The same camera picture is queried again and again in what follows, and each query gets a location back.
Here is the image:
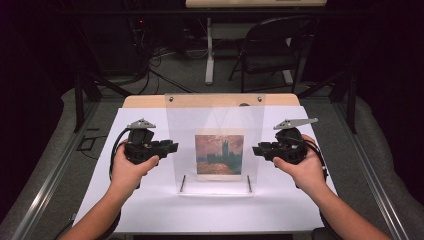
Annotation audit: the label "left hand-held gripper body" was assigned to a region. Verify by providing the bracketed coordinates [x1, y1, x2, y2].
[123, 118, 168, 166]

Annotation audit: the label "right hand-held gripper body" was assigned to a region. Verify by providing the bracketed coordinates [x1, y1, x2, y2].
[273, 117, 320, 166]

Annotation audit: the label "clear acrylic photo frame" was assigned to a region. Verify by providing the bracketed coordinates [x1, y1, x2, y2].
[164, 92, 267, 198]

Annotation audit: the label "painting print photo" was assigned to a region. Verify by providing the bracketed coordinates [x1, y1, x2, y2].
[194, 127, 245, 182]

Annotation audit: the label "person's left hand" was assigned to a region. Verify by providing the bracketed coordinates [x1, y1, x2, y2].
[110, 139, 161, 195]

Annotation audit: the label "person's right hand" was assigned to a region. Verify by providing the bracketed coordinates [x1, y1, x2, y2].
[272, 134, 330, 198]

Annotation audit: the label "white board sheet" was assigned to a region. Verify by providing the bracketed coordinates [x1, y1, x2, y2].
[73, 105, 338, 234]

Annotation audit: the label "black metal stand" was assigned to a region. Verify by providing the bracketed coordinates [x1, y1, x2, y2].
[297, 67, 358, 135]
[73, 70, 133, 134]

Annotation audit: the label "black folding chair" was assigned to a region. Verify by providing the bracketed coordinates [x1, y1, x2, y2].
[228, 15, 318, 95]

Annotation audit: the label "white desk leg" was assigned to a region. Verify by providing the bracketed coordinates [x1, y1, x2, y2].
[204, 18, 215, 86]

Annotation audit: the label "dark computer case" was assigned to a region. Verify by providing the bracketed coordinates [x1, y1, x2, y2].
[81, 15, 149, 77]

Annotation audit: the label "black horizontal bar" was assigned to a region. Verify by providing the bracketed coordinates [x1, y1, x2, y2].
[59, 8, 368, 16]

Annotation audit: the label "light desk top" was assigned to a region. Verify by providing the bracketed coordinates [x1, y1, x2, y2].
[185, 0, 328, 9]

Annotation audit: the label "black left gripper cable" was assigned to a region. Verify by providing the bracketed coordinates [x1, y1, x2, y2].
[108, 127, 134, 183]

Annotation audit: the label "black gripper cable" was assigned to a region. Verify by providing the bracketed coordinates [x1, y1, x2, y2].
[108, 127, 134, 183]
[299, 135, 330, 198]

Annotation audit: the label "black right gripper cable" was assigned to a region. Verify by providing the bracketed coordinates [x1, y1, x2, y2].
[299, 135, 330, 198]

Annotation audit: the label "black floor cables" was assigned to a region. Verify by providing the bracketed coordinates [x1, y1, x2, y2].
[131, 44, 201, 96]

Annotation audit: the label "aluminium rail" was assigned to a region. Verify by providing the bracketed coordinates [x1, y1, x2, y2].
[333, 99, 412, 240]
[11, 99, 101, 240]

